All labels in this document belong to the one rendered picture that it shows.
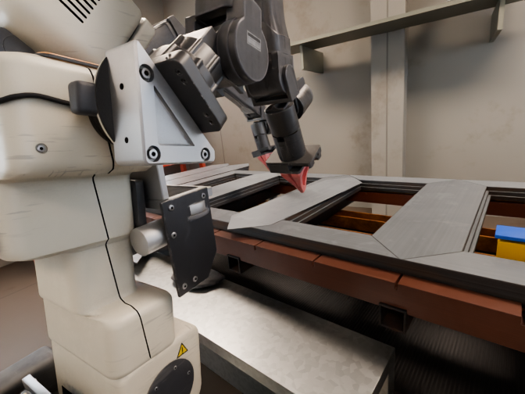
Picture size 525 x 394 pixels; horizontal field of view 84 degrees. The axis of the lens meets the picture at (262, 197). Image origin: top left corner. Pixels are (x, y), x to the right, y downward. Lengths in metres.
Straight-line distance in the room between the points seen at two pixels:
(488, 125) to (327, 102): 1.59
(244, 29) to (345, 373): 0.59
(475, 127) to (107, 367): 3.39
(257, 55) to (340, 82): 3.27
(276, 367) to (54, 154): 0.52
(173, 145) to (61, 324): 0.39
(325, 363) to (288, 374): 0.07
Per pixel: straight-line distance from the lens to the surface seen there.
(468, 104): 3.49
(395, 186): 1.29
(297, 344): 0.70
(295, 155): 0.58
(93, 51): 0.46
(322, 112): 3.73
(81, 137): 0.39
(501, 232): 0.74
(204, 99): 0.31
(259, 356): 0.68
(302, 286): 1.12
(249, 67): 0.40
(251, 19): 0.43
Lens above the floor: 1.15
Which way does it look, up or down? 15 degrees down
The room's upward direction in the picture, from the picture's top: 6 degrees counter-clockwise
